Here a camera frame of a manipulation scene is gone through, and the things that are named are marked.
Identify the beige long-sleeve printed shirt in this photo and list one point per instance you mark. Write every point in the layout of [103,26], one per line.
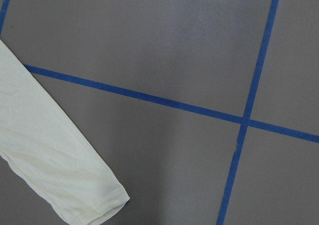
[44,147]

